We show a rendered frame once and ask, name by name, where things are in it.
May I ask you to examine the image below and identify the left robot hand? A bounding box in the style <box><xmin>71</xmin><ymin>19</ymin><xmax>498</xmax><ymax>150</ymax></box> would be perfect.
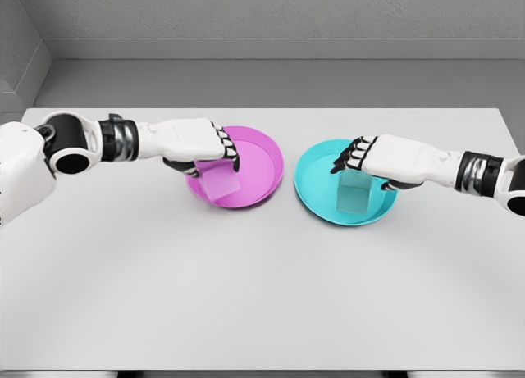
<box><xmin>160</xmin><ymin>118</ymin><xmax>242</xmax><ymax>179</ymax></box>

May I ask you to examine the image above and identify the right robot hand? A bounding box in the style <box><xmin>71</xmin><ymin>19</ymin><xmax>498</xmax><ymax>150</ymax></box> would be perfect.
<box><xmin>330</xmin><ymin>134</ymin><xmax>430</xmax><ymax>192</ymax></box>

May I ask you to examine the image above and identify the pink block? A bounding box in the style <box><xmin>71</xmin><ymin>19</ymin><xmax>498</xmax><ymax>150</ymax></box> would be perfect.
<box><xmin>194</xmin><ymin>158</ymin><xmax>241</xmax><ymax>204</ymax></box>

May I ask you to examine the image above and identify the cyan block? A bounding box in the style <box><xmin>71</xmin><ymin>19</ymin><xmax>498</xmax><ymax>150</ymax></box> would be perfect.
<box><xmin>336</xmin><ymin>168</ymin><xmax>374</xmax><ymax>214</ymax></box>

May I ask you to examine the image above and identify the pink plate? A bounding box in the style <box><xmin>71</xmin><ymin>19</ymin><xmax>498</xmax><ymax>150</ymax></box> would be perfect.
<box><xmin>185</xmin><ymin>125</ymin><xmax>285</xmax><ymax>210</ymax></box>

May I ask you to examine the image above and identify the cyan plate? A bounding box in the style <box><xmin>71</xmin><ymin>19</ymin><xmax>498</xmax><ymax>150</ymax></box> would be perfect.
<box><xmin>293</xmin><ymin>139</ymin><xmax>399</xmax><ymax>226</ymax></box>

